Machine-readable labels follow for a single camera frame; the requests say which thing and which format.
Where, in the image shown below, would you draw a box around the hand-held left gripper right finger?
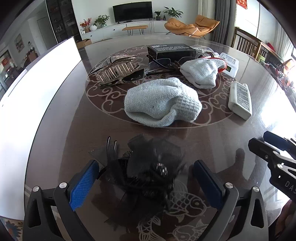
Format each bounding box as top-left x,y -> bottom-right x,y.
193,159 -> 270,241

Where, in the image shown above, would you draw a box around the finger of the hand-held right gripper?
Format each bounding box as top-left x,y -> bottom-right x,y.
264,131 -> 296,153
248,138 -> 281,164

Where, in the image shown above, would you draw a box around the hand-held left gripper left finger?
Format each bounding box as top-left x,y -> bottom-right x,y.
23,159 -> 102,241

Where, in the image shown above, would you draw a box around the white lotion bottle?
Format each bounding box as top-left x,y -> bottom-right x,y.
228,81 -> 252,120

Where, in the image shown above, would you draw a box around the black mesh bow hair clip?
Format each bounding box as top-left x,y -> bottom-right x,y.
89,133 -> 188,227

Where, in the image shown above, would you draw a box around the light blue knit hat red trim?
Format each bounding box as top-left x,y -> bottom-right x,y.
180,58 -> 226,89

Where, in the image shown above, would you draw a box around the large light blue knit hat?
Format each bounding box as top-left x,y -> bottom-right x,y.
124,77 -> 203,127

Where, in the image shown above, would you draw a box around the rhinestone hair claw clip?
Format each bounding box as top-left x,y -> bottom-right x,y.
89,53 -> 141,90

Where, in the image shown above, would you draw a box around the black frame eyeglasses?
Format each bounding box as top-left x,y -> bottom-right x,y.
146,55 -> 183,75

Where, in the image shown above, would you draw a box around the wooden dining chair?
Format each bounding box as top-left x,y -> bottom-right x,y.
231,27 -> 262,57
255,42 -> 285,65

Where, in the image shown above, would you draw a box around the white plastic box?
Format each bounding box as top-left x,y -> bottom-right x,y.
217,52 -> 240,78

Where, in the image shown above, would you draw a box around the clear plastic bag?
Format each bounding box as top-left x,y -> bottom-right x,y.
191,45 -> 214,54

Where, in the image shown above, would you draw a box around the grey curtain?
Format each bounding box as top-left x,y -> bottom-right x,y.
211,0 -> 236,45

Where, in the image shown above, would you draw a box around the black cardboard box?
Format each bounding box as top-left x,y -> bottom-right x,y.
147,44 -> 197,61

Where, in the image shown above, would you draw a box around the orange lounge chair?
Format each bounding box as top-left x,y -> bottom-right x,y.
164,14 -> 220,39

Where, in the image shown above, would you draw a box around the brown cardboard box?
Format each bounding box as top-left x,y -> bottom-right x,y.
76,38 -> 92,49

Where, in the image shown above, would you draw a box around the white television cabinet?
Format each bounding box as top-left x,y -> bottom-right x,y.
81,20 -> 171,43

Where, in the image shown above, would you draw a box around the large leafy potted plant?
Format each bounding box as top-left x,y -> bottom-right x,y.
163,7 -> 184,19

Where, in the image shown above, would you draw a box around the red flower arrangement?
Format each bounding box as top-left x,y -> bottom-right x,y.
80,19 -> 92,33

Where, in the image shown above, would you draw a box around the orange bench with black legs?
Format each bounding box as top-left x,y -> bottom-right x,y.
122,25 -> 148,36

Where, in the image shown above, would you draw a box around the green potted plant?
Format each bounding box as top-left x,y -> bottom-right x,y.
93,14 -> 110,29

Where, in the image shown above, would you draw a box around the dark glass display cabinet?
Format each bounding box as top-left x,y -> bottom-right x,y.
46,0 -> 81,43

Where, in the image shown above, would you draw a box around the black television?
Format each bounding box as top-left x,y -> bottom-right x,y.
112,1 -> 153,23

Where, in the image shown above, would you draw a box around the framed wall painting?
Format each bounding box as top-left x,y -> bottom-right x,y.
14,34 -> 25,50

